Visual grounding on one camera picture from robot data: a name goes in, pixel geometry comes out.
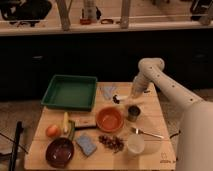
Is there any orange red bowl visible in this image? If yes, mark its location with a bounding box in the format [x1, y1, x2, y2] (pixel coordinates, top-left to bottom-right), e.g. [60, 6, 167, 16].
[96, 107, 124, 133]

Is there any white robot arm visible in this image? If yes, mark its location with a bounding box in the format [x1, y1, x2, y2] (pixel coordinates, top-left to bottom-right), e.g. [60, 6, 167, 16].
[131, 58, 213, 171]

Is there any dark maroon bowl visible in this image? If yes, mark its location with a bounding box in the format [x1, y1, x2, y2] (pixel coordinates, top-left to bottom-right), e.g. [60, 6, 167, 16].
[45, 137, 74, 168]

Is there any dark metal cup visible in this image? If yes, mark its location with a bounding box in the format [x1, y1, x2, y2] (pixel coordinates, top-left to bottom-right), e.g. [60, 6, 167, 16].
[127, 105, 141, 122]

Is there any light blue cloth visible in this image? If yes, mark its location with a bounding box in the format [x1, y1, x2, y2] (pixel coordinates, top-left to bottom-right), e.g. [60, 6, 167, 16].
[100, 86, 116, 100]

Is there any silver fork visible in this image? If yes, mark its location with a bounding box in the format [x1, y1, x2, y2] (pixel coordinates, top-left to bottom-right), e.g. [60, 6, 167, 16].
[131, 127, 164, 139]

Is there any white plastic cup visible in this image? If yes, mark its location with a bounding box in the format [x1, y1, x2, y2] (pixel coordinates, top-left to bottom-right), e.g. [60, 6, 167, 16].
[126, 134, 145, 156]

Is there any green plastic tray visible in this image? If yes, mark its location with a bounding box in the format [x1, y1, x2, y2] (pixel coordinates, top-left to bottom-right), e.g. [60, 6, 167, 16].
[41, 75, 97, 111]

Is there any green banana shaped toy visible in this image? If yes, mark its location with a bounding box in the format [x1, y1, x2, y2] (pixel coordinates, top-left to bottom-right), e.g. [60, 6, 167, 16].
[68, 120, 75, 141]

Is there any blue sponge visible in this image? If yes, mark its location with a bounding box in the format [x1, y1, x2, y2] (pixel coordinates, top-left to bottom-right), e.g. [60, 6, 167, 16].
[76, 134, 97, 157]

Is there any orange peach fruit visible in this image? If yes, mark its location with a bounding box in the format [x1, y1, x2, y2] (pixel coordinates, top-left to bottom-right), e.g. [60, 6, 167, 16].
[46, 125, 61, 138]

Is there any black pole stand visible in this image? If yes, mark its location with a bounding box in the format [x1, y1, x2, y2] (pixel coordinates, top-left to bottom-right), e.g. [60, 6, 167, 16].
[8, 121, 23, 171]

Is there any black floor cable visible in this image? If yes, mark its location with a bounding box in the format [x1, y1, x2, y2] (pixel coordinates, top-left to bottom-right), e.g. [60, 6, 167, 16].
[169, 130, 181, 139]

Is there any wooden block with black handle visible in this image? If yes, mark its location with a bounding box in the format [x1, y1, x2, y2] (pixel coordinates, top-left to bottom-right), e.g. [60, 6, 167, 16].
[71, 116, 96, 130]

